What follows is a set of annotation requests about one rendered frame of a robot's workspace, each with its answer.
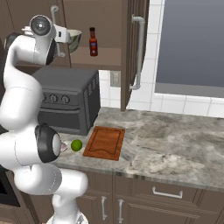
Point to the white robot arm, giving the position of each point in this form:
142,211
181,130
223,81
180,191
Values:
20,99

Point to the brown wall cabinet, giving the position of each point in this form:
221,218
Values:
108,61

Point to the brown drawer front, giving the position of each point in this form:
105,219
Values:
140,188

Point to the brown base cabinet door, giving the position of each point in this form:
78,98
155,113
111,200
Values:
163,213
96,186

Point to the window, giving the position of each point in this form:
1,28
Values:
192,43

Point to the green lime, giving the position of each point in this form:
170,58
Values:
76,145

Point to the wooden cutting board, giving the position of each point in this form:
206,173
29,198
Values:
105,143

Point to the dark grey toaster oven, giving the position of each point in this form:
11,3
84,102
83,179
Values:
73,87

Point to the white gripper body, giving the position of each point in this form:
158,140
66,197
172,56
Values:
66,35

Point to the grey wall outlet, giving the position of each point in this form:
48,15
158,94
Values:
115,78

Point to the pale green bowl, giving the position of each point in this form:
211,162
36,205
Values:
75,39

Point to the red condiment bottle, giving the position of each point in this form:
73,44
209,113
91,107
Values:
93,43

